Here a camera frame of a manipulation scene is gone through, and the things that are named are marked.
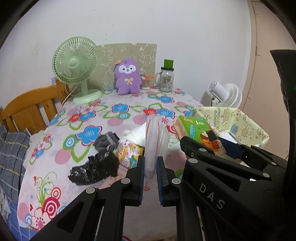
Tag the pink cartoon cloth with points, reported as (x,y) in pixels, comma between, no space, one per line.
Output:
(121,173)

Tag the grey drawstring pouch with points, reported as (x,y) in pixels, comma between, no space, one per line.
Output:
(107,141)

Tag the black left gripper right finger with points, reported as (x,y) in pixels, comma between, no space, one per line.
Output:
(172,193)

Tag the blue plaid bedding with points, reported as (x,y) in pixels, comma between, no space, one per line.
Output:
(13,152)

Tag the beige cartoon cardboard panel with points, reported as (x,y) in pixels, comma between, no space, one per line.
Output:
(143,53)

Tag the glass mason jar mug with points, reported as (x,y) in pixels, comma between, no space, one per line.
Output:
(165,78)

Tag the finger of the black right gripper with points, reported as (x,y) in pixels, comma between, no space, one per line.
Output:
(196,143)
(223,147)

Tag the white fan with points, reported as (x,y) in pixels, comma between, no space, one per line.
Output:
(222,95)

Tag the yellow cartoon storage box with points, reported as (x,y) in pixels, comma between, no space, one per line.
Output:
(233,125)

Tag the cotton swab container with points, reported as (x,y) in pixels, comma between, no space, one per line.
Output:
(147,81)

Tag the green desk fan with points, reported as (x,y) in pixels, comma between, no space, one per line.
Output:
(74,61)

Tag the colourful cartoon packet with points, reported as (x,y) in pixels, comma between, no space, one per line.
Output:
(128,153)

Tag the clear plastic packet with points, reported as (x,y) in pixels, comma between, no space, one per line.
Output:
(156,144)

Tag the black plastic bag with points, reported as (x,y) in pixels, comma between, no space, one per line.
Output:
(97,168)

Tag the green tissue pack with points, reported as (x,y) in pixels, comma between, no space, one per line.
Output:
(198,130)

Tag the white cloth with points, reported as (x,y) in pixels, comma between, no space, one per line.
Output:
(136,136)

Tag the purple plush toy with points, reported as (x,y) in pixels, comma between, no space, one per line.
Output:
(127,77)

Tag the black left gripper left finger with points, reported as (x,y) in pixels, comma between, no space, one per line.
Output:
(125,192)

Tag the floral tablecloth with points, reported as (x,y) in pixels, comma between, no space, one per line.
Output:
(68,141)

